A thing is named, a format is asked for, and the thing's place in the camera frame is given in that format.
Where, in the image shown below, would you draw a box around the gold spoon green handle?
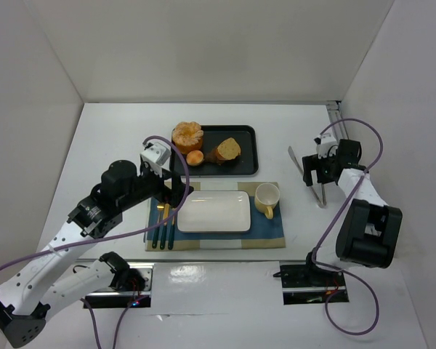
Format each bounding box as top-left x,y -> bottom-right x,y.
167,208 -> 177,250

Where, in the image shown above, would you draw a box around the aluminium frame rail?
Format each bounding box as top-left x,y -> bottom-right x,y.
326,100 -> 350,140

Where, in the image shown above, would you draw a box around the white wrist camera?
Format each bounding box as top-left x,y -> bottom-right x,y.
140,142 -> 171,167
314,132 -> 338,159

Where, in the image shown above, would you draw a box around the white rectangular plate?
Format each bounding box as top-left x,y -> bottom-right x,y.
177,190 -> 251,233

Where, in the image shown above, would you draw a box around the tan sliced bread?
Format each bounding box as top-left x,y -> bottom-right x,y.
217,137 -> 241,156

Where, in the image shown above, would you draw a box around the small round orange bun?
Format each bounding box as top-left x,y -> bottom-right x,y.
186,150 -> 204,167

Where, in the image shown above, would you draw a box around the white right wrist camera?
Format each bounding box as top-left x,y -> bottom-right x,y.
314,132 -> 338,159

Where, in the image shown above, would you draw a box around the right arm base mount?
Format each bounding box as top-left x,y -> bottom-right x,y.
273,253 -> 349,305

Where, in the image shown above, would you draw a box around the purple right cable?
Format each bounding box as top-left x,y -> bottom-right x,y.
310,118 -> 384,335

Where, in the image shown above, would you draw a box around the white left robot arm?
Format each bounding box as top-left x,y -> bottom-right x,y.
0,160 -> 193,348

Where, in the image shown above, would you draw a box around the black baking tray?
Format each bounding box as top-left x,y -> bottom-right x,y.
169,125 -> 259,177

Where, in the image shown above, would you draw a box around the purple cable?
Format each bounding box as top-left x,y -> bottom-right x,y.
0,135 -> 190,349
310,118 -> 384,335

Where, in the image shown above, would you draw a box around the dark brown bread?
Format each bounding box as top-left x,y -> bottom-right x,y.
204,147 -> 241,165

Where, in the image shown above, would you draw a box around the gold knife green handle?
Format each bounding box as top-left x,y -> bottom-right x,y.
160,204 -> 170,250

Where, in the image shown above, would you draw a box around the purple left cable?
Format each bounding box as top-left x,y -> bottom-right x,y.
0,135 -> 190,349

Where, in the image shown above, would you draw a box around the large orange flower bread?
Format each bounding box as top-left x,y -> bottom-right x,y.
171,121 -> 203,155

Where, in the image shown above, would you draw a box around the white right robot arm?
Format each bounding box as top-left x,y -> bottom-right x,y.
302,134 -> 403,268

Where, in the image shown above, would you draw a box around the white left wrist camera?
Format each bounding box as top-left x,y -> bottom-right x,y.
140,142 -> 171,167

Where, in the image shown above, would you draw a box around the yellow cup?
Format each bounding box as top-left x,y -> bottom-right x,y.
254,182 -> 280,220

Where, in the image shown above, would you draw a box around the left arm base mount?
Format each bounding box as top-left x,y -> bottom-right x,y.
83,252 -> 153,309

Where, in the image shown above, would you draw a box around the metal tongs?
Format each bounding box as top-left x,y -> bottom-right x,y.
288,146 -> 326,208

